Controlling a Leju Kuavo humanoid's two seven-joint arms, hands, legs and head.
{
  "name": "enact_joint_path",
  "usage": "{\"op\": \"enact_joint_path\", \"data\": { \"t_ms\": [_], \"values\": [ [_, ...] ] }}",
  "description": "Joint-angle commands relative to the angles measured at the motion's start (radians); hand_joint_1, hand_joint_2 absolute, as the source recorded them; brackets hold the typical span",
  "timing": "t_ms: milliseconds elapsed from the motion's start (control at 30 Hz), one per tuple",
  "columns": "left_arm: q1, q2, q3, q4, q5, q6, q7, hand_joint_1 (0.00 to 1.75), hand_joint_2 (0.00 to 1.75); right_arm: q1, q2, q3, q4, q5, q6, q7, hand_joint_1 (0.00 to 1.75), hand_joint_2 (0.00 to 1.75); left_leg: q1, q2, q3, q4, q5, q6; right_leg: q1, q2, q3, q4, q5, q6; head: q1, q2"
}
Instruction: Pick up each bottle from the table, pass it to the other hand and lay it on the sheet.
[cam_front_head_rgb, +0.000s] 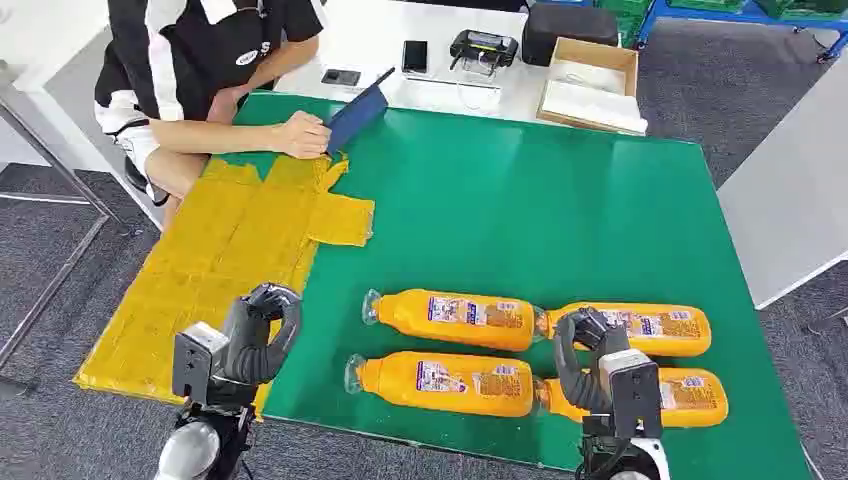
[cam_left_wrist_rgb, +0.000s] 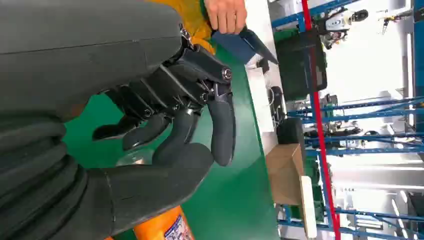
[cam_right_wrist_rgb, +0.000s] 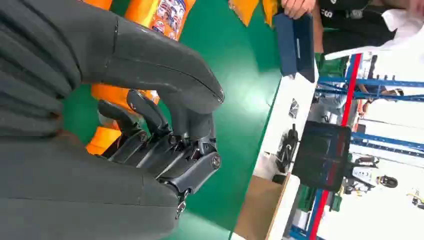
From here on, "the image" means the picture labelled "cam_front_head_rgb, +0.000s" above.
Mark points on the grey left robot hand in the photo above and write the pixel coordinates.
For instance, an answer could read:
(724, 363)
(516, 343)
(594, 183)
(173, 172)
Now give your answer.
(255, 344)

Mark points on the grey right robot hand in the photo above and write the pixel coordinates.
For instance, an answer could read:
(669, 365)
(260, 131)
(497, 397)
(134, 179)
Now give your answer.
(573, 371)

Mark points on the person's right hand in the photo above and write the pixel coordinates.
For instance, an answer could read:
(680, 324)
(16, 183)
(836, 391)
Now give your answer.
(305, 136)

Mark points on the tablet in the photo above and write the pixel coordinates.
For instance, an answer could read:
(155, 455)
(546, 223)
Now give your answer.
(354, 116)

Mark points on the small black device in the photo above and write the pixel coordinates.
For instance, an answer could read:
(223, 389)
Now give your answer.
(340, 77)

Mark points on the orange drink bottle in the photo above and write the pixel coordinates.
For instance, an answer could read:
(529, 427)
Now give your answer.
(662, 331)
(696, 397)
(397, 384)
(411, 321)

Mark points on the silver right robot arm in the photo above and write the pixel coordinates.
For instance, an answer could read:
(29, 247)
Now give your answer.
(613, 457)

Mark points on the yellow sheet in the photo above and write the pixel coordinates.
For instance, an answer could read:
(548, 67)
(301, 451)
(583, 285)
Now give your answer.
(218, 245)

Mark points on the person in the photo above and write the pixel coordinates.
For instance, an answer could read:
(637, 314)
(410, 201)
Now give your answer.
(199, 53)

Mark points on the black smartphone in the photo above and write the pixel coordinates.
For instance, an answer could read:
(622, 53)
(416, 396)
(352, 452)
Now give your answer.
(415, 56)

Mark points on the green table mat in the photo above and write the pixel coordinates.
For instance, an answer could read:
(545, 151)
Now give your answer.
(503, 212)

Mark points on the black stool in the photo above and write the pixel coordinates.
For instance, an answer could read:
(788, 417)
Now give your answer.
(136, 175)

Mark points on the black handheld controller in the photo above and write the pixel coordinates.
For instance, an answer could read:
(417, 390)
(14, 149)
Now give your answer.
(484, 48)

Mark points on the cardboard box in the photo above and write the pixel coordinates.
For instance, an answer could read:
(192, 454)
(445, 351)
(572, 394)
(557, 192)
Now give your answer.
(550, 99)

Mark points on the white foam sheet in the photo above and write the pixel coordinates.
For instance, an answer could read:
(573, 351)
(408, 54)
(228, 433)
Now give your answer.
(590, 106)

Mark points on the white side table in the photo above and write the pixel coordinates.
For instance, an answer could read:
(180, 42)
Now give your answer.
(788, 199)

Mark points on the black bag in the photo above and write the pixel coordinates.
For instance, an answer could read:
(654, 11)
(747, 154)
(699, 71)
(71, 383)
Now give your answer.
(568, 30)

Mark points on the white plastic bag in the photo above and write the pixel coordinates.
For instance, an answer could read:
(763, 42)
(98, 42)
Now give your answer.
(590, 74)

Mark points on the green crate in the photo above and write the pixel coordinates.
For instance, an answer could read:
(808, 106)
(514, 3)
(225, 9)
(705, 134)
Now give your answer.
(626, 16)

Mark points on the blue metal rack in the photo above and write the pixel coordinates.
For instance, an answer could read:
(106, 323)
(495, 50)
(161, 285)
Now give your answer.
(729, 14)

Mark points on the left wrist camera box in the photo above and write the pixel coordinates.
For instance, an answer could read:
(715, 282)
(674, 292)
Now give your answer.
(195, 361)

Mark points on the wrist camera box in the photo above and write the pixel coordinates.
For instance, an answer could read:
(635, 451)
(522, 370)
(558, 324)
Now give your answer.
(195, 361)
(632, 394)

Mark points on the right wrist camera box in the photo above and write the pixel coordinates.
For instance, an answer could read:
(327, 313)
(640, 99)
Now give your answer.
(632, 394)

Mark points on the grey metal table frame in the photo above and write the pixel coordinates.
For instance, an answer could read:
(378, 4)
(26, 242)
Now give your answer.
(60, 172)

